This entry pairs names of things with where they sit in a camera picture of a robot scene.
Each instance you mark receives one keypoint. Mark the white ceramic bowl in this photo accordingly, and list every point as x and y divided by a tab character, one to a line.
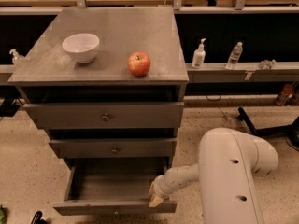
82	48

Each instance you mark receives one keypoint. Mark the green object at edge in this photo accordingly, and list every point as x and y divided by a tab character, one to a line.
2	215

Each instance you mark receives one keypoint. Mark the black object bottom left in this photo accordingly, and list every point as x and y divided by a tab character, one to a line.
37	218

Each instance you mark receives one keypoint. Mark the black stand base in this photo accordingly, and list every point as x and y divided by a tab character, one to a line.
291	131

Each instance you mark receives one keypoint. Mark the grey drawer cabinet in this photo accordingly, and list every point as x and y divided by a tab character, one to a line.
49	75

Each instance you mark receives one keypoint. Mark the grey middle drawer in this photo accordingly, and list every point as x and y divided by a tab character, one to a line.
114	148

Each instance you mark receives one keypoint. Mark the grey drawer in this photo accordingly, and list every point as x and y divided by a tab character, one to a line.
114	148
112	186
106	115

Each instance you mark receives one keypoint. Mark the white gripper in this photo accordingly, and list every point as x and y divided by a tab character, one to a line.
161	186

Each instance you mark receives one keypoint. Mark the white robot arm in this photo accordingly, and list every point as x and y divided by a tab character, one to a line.
227	162

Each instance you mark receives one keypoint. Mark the clear plastic water bottle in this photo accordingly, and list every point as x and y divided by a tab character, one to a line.
234	56

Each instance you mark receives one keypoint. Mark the white pump lotion bottle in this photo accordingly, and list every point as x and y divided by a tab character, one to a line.
199	55

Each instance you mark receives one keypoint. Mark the red apple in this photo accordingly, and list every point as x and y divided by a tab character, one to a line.
139	63

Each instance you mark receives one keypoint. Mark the grey bottom drawer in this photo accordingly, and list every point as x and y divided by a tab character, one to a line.
112	186

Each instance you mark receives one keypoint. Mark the grey top drawer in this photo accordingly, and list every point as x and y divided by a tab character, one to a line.
106	115

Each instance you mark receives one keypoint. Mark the crumpled clear plastic wrap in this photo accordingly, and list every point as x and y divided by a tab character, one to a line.
267	64

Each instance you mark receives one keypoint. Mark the orange spray can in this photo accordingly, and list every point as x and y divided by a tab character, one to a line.
284	94

